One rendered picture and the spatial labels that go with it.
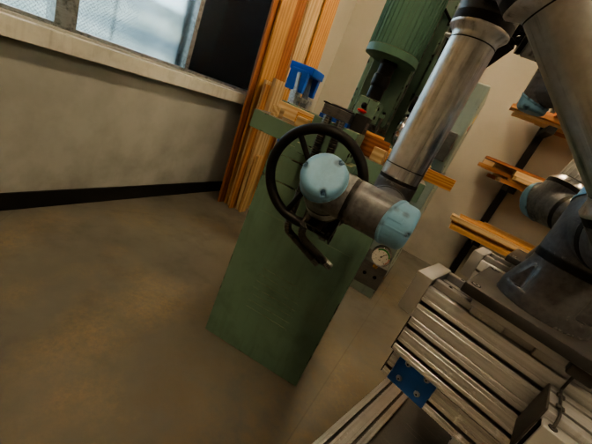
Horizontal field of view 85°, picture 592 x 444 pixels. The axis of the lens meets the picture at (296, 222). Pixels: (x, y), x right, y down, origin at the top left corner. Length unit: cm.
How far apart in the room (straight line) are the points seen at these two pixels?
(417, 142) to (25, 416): 115
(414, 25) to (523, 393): 96
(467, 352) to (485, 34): 54
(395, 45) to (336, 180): 72
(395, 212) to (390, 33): 76
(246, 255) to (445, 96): 87
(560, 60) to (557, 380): 47
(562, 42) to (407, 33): 69
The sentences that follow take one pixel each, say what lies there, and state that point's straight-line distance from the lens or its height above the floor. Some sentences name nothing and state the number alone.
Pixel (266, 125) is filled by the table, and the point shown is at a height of 86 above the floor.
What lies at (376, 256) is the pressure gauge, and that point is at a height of 65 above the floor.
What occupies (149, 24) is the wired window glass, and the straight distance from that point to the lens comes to 221.
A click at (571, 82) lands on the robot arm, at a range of 51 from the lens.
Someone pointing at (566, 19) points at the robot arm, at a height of 117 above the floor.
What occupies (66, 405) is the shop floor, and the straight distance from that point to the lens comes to 122.
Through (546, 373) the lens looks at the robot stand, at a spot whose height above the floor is 75.
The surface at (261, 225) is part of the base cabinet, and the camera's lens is 117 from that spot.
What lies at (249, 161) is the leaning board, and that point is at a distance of 260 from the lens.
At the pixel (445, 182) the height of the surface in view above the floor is 92.
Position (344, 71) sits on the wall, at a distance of 383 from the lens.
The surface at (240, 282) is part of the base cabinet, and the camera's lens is 128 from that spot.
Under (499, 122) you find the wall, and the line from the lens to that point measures 353.
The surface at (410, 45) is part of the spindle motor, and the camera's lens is 116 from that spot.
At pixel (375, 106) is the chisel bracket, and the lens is 115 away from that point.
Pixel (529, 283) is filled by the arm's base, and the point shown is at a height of 86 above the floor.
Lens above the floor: 98
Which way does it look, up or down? 20 degrees down
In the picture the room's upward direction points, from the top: 23 degrees clockwise
